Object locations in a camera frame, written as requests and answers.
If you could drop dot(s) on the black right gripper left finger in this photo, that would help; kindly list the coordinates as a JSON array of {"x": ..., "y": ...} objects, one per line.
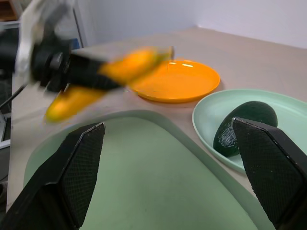
[{"x": 72, "y": 177}]

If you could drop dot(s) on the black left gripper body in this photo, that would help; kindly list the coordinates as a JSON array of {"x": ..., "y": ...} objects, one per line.
[{"x": 50, "y": 62}]

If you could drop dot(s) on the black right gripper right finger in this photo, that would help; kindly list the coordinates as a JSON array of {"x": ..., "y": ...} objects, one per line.
[{"x": 271, "y": 167}]

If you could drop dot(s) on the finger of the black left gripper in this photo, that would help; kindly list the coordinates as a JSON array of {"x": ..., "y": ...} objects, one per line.
[{"x": 88, "y": 74}]

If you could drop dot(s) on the yellow banana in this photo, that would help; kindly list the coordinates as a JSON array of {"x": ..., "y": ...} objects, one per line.
[{"x": 129, "y": 64}]

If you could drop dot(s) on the light green plate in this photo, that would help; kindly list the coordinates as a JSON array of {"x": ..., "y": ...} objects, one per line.
[{"x": 211, "y": 112}]

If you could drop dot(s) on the orange plate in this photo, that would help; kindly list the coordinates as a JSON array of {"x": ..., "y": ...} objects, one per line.
[{"x": 180, "y": 81}]

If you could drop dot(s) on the dark green avocado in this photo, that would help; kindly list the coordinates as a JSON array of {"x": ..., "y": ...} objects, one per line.
[{"x": 251, "y": 112}]

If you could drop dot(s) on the wooden shelf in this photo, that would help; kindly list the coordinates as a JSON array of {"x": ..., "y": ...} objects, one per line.
[{"x": 8, "y": 9}]

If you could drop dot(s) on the sage green tray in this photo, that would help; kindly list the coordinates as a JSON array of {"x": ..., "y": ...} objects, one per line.
[{"x": 156, "y": 167}]

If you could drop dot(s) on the white metal frame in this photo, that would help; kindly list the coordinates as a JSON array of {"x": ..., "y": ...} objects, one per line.
[{"x": 6, "y": 141}]

